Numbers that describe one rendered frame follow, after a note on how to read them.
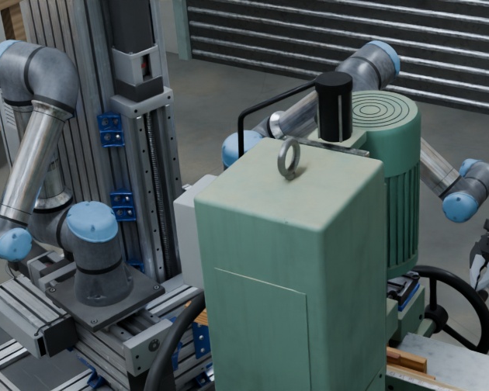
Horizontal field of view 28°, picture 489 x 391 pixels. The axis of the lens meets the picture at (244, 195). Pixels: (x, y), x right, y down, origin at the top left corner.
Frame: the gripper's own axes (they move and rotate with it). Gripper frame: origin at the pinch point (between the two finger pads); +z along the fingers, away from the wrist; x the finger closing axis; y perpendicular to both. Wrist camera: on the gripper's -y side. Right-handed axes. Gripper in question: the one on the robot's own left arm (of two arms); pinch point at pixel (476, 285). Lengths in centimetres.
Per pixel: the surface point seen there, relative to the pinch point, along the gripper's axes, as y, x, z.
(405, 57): 188, 132, -193
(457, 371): -16.5, -7.9, 26.7
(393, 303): -33.2, 5.0, 23.8
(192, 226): -85, 22, 42
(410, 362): -22.6, -0.1, 30.4
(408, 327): -13.0, 6.4, 20.1
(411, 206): -59, 1, 15
